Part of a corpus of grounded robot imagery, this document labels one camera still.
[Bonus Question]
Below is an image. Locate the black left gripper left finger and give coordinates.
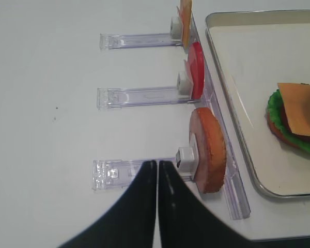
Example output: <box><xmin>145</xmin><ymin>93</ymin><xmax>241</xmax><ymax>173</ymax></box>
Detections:
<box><xmin>61</xmin><ymin>160</ymin><xmax>157</xmax><ymax>247</ymax></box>

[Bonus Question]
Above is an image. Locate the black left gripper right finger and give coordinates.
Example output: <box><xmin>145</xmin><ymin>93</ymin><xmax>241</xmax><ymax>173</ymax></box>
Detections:
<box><xmin>158</xmin><ymin>161</ymin><xmax>257</xmax><ymax>247</ymax></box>

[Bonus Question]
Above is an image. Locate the lettuce on burger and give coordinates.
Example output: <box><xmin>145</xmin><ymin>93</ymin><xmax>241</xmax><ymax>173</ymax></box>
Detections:
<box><xmin>266</xmin><ymin>89</ymin><xmax>310</xmax><ymax>154</ymax></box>

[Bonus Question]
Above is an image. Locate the red tomato slice left rack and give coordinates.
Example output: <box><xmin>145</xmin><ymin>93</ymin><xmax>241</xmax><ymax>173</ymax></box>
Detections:
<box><xmin>182</xmin><ymin>42</ymin><xmax>205</xmax><ymax>101</ymax></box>

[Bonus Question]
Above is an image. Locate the cheese slice on burger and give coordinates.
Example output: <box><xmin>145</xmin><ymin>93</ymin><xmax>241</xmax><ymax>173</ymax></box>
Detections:
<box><xmin>277</xmin><ymin>83</ymin><xmax>310</xmax><ymax>137</ymax></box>

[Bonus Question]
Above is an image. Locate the orange cheese slice left rack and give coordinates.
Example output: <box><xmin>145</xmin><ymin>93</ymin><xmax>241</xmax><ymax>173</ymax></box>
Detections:
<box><xmin>177</xmin><ymin>0</ymin><xmax>192</xmax><ymax>49</ymax></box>

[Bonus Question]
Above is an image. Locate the clear pusher track left near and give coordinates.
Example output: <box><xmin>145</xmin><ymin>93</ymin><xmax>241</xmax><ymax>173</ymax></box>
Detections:
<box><xmin>92</xmin><ymin>146</ymin><xmax>200</xmax><ymax>191</ymax></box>

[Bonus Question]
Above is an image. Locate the clear pusher track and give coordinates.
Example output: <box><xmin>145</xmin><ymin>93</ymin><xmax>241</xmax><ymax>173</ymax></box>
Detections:
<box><xmin>99</xmin><ymin>17</ymin><xmax>182</xmax><ymax>50</ymax></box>
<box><xmin>97</xmin><ymin>71</ymin><xmax>204</xmax><ymax>110</ymax></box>
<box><xmin>92</xmin><ymin>146</ymin><xmax>200</xmax><ymax>191</ymax></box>

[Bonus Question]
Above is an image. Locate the bottom bun left rack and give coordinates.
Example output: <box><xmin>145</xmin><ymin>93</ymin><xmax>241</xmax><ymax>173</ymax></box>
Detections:
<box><xmin>189</xmin><ymin>107</ymin><xmax>227</xmax><ymax>193</ymax></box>

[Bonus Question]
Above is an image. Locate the clear pusher track left middle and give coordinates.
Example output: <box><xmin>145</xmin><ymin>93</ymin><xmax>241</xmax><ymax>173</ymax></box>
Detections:
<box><xmin>97</xmin><ymin>71</ymin><xmax>204</xmax><ymax>110</ymax></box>

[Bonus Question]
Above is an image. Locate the bottom bun on burger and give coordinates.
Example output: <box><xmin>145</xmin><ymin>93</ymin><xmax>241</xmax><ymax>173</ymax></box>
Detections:
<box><xmin>266</xmin><ymin>112</ymin><xmax>300</xmax><ymax>149</ymax></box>

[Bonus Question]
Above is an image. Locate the clear pusher track left far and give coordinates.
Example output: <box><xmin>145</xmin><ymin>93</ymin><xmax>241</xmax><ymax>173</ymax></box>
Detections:
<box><xmin>99</xmin><ymin>17</ymin><xmax>182</xmax><ymax>50</ymax></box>

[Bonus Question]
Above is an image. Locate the metal serving tray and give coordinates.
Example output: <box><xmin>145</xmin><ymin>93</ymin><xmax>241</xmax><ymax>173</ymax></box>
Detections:
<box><xmin>206</xmin><ymin>10</ymin><xmax>310</xmax><ymax>198</ymax></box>

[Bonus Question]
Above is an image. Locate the clear long rail left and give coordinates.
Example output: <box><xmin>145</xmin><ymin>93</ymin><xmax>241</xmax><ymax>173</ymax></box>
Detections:
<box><xmin>187</xmin><ymin>18</ymin><xmax>251</xmax><ymax>220</ymax></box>

